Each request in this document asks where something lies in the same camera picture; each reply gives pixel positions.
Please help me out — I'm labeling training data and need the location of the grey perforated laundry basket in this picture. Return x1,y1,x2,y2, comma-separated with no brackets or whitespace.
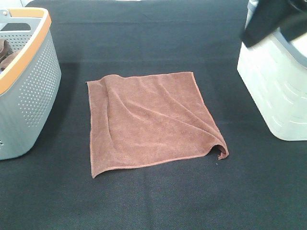
0,7,61,160

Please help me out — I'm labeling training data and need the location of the brown towel in basket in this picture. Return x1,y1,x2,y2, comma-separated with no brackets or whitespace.
0,39,20,73

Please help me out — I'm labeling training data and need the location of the brown microfibre towel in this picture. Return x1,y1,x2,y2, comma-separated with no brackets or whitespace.
87,72,229,177

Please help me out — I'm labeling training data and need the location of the white plastic storage basket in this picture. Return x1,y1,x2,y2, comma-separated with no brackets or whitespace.
237,14,307,141

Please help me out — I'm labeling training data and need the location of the black fabric table mat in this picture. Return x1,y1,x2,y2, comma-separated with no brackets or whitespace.
0,0,307,230

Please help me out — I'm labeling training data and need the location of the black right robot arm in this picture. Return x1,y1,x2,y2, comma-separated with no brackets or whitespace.
240,0,307,48

